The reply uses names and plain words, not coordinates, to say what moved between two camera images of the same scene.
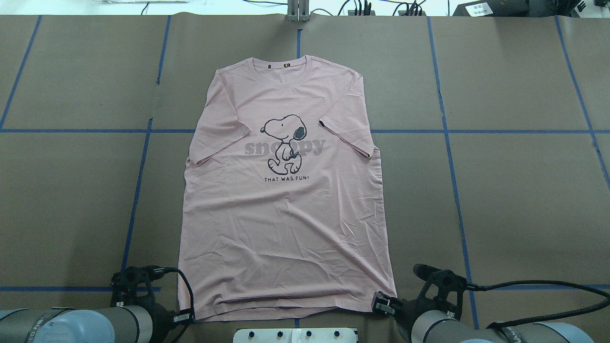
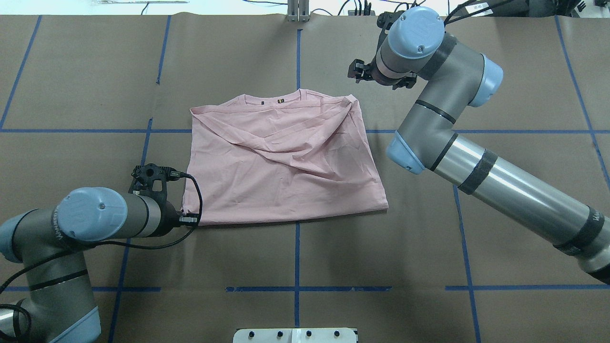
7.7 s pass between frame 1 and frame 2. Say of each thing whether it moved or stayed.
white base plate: stayed
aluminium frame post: stayed
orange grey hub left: stayed
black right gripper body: moved
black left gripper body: moved
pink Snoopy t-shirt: moved
